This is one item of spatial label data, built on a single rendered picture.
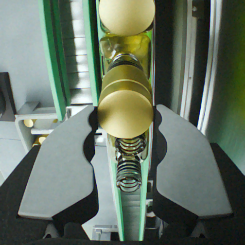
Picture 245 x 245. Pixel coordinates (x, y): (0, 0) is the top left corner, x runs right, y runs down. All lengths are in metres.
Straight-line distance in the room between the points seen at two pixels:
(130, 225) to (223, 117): 0.70
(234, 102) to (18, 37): 0.56
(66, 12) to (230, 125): 0.35
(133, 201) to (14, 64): 0.59
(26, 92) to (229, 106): 0.57
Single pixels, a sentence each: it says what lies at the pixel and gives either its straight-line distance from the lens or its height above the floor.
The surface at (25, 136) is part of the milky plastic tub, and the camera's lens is 0.66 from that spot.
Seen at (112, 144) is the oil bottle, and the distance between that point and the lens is 0.26.
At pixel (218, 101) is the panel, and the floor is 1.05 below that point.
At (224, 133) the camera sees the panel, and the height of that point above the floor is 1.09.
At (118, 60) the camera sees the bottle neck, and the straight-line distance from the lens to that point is 0.17.
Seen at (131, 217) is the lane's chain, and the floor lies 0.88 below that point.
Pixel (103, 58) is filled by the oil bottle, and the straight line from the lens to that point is 0.20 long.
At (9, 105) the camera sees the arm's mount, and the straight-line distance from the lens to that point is 0.70.
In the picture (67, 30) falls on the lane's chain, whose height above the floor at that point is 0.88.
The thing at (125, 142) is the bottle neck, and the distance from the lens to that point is 0.20.
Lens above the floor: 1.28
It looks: 57 degrees down
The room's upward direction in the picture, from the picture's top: 179 degrees counter-clockwise
